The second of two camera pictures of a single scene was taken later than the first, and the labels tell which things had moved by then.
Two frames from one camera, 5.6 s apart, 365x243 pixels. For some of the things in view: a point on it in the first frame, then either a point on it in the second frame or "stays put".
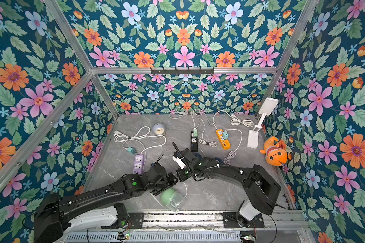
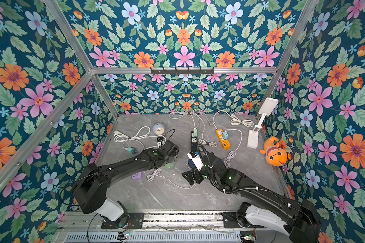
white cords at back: x=181 y=112 stays put
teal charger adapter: x=225 y=135 stays put
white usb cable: x=232 y=154 stays put
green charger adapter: x=132 y=150 stays put
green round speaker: x=172 y=199 to x=169 y=165
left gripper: x=167 y=184 to x=176 y=153
